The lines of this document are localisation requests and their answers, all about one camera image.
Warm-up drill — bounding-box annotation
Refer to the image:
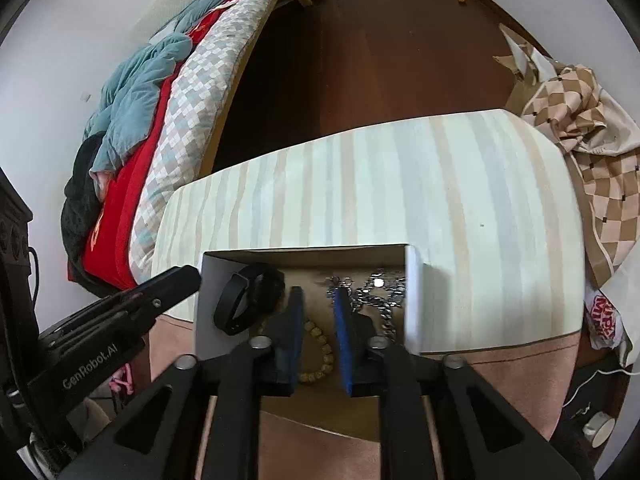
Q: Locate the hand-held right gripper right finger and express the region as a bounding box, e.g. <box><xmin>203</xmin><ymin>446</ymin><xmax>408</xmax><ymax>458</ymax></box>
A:
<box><xmin>333</xmin><ymin>287</ymin><xmax>583</xmax><ymax>480</ymax></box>

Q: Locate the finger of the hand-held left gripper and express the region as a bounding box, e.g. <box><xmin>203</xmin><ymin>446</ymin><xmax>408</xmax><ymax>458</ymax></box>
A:
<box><xmin>37</xmin><ymin>265</ymin><xmax>202</xmax><ymax>362</ymax></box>

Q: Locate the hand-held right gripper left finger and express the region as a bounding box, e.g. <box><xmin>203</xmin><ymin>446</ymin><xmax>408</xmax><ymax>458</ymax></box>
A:
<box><xmin>57</xmin><ymin>286</ymin><xmax>307</xmax><ymax>480</ymax></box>

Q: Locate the wooden bead bracelet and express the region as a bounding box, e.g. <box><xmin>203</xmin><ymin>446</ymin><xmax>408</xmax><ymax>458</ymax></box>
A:
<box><xmin>252</xmin><ymin>319</ymin><xmax>335</xmax><ymax>386</ymax></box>

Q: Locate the chunky silver chain bracelet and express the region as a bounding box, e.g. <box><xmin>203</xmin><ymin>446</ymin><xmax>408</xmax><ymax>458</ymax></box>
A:
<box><xmin>351</xmin><ymin>287</ymin><xmax>407</xmax><ymax>345</ymax></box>

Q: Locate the white cardboard box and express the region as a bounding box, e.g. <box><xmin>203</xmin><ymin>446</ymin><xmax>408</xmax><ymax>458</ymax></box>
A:
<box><xmin>194</xmin><ymin>243</ymin><xmax>425</xmax><ymax>443</ymax></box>

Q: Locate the silver charm bracelet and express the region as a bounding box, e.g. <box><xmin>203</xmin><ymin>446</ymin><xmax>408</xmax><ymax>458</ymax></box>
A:
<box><xmin>326</xmin><ymin>271</ymin><xmax>407</xmax><ymax>298</ymax></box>

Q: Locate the black smart band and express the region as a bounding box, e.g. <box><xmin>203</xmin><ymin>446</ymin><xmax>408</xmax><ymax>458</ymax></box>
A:
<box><xmin>213</xmin><ymin>263</ymin><xmax>286</xmax><ymax>336</ymax></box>

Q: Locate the pink plastic object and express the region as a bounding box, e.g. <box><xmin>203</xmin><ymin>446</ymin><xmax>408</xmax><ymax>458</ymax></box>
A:
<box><xmin>110</xmin><ymin>361</ymin><xmax>136</xmax><ymax>395</ymax></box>

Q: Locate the bed with red blanket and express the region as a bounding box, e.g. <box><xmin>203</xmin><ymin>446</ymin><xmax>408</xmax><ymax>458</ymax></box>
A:
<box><xmin>67</xmin><ymin>0</ymin><xmax>252</xmax><ymax>292</ymax></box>

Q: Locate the dark grey fuzzy blanket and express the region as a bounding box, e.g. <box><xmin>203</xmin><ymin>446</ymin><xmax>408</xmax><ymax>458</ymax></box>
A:
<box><xmin>60</xmin><ymin>132</ymin><xmax>109</xmax><ymax>262</ymax></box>

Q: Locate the pink and striped tablecloth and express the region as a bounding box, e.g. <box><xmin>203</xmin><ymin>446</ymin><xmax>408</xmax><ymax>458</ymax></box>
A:
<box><xmin>150</xmin><ymin>108</ymin><xmax>587</xmax><ymax>480</ymax></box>

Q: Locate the checkered bed sheet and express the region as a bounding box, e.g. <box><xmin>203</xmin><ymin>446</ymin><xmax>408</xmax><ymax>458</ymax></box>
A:
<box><xmin>128</xmin><ymin>0</ymin><xmax>292</xmax><ymax>282</ymax></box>

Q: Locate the blue quilt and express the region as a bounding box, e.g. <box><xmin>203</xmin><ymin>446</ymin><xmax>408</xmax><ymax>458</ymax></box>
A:
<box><xmin>82</xmin><ymin>0</ymin><xmax>289</xmax><ymax>174</ymax></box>

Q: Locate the plastic bag with red print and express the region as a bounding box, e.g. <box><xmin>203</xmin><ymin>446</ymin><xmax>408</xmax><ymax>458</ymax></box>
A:
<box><xmin>584</xmin><ymin>292</ymin><xmax>632</xmax><ymax>352</ymax></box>

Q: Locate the white round object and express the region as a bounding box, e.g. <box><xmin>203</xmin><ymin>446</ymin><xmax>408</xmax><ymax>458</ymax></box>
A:
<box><xmin>582</xmin><ymin>411</ymin><xmax>617</xmax><ymax>449</ymax></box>

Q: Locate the beige checkered cloth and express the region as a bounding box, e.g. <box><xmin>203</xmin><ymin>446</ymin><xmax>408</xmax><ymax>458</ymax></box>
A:
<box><xmin>492</xmin><ymin>22</ymin><xmax>640</xmax><ymax>287</ymax></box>

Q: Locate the white charger cable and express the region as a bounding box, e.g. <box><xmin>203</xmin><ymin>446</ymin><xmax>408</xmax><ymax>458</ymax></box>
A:
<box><xmin>562</xmin><ymin>364</ymin><xmax>632</xmax><ymax>407</ymax></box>

